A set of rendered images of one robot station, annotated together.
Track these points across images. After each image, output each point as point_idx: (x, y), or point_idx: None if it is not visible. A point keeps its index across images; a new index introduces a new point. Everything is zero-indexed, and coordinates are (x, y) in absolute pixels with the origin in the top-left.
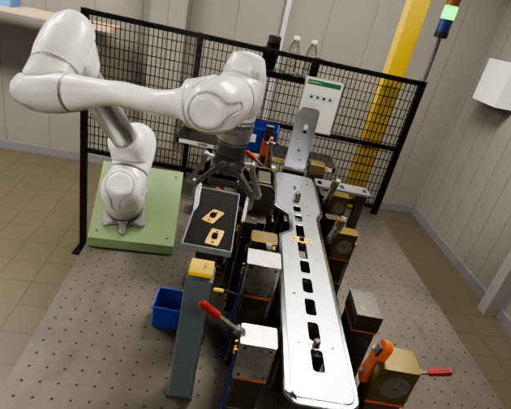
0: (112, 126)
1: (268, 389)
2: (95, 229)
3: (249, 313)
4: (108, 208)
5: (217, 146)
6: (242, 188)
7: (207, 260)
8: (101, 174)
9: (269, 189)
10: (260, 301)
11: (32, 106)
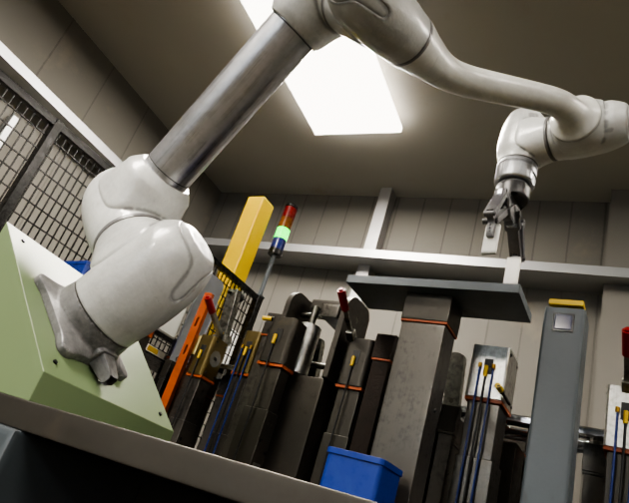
0: (230, 136)
1: None
2: (50, 357)
3: (497, 441)
4: (148, 295)
5: (516, 185)
6: (350, 302)
7: (445, 357)
8: (14, 247)
9: (366, 313)
10: (504, 418)
11: (394, 13)
